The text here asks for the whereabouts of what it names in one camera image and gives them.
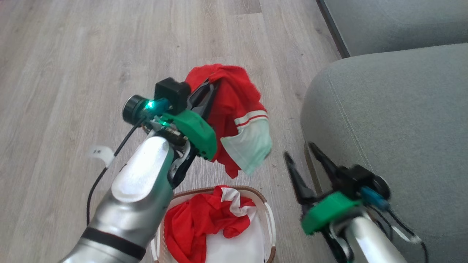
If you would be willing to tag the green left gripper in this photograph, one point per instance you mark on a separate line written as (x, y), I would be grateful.
(192, 129)

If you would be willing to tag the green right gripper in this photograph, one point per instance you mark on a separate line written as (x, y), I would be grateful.
(329, 212)

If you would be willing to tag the red shirt with white sleeve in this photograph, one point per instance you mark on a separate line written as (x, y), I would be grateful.
(234, 109)

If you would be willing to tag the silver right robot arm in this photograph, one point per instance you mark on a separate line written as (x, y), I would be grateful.
(373, 243)

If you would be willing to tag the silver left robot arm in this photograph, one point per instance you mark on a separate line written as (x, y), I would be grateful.
(135, 197)

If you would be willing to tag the white laundry basket brown rim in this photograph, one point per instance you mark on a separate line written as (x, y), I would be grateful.
(268, 226)

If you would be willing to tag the grey sofa seat cushion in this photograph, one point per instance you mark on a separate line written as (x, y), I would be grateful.
(398, 23)

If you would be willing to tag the white cloth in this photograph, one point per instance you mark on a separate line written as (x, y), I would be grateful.
(237, 246)

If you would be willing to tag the red and white garment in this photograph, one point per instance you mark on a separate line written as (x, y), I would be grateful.
(197, 226)

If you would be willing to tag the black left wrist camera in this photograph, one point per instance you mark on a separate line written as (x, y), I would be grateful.
(171, 95)

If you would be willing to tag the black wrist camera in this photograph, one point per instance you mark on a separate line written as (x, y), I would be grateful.
(171, 95)
(360, 180)

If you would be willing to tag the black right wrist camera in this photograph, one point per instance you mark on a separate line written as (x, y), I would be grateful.
(360, 180)

